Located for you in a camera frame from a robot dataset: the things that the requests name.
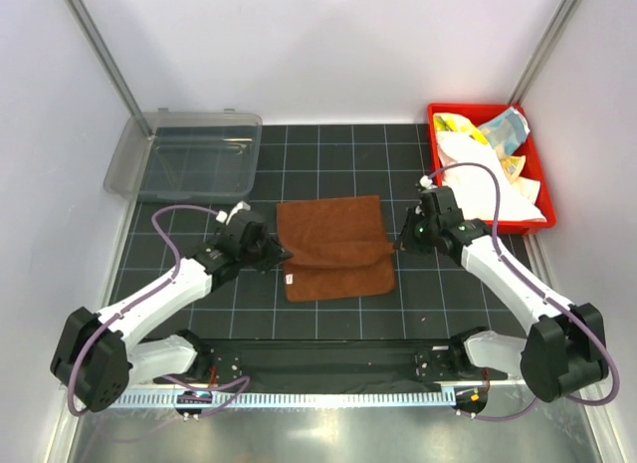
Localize right aluminium frame post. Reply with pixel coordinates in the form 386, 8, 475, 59
509, 0, 583, 106

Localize brown towel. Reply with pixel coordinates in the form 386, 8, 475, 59
276, 195, 396, 303

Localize slotted cable duct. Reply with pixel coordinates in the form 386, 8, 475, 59
107, 386, 456, 410

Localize red plastic bin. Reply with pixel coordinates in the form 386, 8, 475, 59
426, 103, 556, 235

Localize clear plastic bin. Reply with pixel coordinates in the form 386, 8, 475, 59
104, 110, 263, 204

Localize left aluminium frame post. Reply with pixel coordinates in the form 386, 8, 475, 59
65, 0, 153, 137

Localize aluminium frame post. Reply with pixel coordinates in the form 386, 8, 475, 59
65, 0, 153, 137
509, 0, 583, 106

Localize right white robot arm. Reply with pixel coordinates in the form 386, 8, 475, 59
397, 186, 618, 402

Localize blue patterned towel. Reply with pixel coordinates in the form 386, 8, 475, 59
478, 107, 531, 159

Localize white pink towel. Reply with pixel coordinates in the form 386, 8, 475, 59
436, 131, 545, 222

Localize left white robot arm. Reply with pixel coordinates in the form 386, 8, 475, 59
50, 202, 292, 417

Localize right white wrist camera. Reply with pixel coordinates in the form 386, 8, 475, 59
418, 175, 436, 190

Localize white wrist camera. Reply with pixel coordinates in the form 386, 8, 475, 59
418, 175, 436, 190
215, 201, 251, 225

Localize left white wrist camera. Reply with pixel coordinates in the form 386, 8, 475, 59
215, 201, 251, 225

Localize aluminium front rail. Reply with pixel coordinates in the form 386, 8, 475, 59
59, 347, 606, 390

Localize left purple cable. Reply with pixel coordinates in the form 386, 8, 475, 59
65, 203, 253, 417

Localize yellow patterned towel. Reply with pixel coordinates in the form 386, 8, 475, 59
433, 113, 489, 145

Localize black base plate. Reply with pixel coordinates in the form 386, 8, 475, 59
177, 339, 507, 394

